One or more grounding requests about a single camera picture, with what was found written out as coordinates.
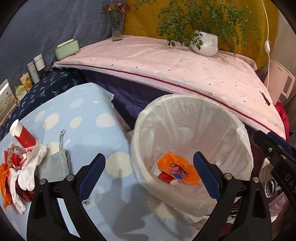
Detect dark red velvet scrunchie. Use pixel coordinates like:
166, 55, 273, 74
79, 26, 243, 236
16, 176, 39, 202

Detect grey drawstring pouch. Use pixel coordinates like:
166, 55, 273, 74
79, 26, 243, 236
36, 129, 72, 182

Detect orange plastic wrapper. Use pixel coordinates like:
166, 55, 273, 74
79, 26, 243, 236
157, 152, 200, 185

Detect white lined trash bin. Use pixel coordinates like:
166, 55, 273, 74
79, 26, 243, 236
130, 94, 253, 216

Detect orange wrapper on table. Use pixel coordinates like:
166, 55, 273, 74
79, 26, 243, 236
0, 163, 13, 208

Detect black hair clip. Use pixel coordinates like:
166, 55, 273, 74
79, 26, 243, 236
259, 91, 270, 106

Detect red gift box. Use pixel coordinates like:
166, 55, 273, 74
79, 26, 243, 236
4, 151, 22, 169

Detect light blue dotted cloth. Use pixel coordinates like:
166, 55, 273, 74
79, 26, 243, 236
21, 83, 195, 240

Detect mustard yellow cloth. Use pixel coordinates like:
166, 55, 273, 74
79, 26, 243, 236
123, 1, 278, 69

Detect white cardboard box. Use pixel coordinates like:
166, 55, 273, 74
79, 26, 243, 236
0, 79, 16, 126

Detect green white small packet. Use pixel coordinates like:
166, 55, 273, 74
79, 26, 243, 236
15, 85, 27, 101

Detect pink sheet covered table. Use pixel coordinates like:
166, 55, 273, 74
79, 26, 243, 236
54, 36, 285, 138

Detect white pot green plant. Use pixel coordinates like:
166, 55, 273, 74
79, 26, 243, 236
134, 0, 262, 58

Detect navy floral cloth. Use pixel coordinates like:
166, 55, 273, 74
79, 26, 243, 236
1, 68, 86, 138

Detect orange patterned small box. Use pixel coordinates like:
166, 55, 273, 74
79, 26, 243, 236
20, 72, 33, 91

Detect white cylindrical jar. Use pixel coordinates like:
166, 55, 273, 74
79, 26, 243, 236
33, 54, 45, 72

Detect mint green tissue box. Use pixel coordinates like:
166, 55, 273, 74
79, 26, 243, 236
55, 39, 80, 60

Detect blue grey blanket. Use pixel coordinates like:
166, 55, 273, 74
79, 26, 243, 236
1, 1, 112, 86

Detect glass vase pink flowers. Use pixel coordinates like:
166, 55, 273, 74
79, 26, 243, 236
103, 1, 130, 42

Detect white cable with switch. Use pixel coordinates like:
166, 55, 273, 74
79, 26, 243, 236
261, 0, 272, 88

